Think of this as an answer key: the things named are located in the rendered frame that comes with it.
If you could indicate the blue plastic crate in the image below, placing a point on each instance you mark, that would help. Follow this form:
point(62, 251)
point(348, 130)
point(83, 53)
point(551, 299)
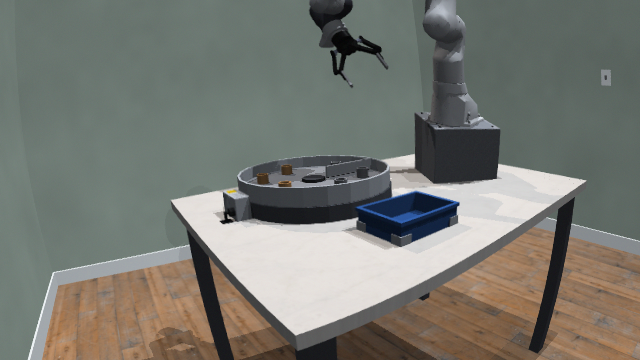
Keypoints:
point(430, 214)

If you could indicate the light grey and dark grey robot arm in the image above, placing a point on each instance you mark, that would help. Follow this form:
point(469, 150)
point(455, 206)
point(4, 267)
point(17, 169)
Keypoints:
point(452, 105)

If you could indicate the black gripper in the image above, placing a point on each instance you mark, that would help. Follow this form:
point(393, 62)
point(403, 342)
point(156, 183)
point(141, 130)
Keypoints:
point(346, 45)

